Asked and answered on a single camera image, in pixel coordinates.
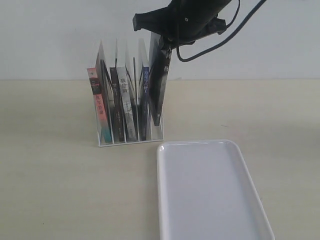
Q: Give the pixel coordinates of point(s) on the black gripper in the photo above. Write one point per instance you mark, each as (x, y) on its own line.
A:
(183, 22)

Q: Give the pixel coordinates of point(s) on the black grey cover book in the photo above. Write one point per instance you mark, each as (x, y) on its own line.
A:
(159, 62)

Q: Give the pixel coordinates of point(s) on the blue moon cover book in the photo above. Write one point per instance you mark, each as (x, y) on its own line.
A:
(144, 69)

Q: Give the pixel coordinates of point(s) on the grey white book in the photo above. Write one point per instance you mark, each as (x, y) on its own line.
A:
(123, 68)

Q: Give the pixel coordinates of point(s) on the dark brown thin book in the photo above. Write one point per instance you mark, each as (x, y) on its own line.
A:
(118, 127)

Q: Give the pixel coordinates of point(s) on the pink and teal book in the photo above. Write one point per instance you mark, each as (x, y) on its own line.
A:
(97, 79)

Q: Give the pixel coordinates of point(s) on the white rectangular tray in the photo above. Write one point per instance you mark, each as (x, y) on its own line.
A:
(205, 192)

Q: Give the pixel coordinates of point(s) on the white wire book rack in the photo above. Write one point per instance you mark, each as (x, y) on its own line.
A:
(154, 133)

